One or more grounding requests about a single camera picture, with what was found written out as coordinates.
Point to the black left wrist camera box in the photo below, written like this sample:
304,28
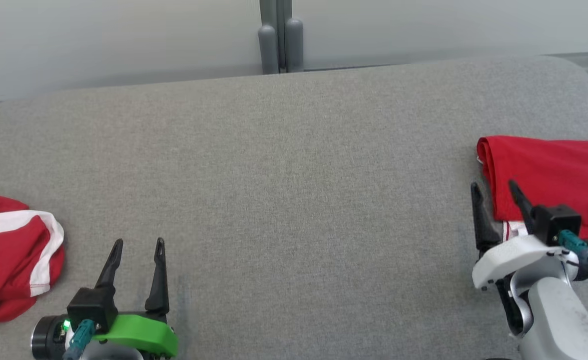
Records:
91,305

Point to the red shirt with white sleeves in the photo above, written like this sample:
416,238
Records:
558,175

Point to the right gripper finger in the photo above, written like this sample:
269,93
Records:
483,225
523,207

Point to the red shorts with white trim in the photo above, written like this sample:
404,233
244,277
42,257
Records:
9,260

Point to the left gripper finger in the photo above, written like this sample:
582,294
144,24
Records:
159,285
111,267

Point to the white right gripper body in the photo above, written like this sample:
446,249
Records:
513,260

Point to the grey metal partition post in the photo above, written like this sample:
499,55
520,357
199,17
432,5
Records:
281,20

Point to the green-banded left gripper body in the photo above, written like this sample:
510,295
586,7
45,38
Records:
139,332

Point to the grey rounded post cap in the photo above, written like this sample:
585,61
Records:
269,50
294,47

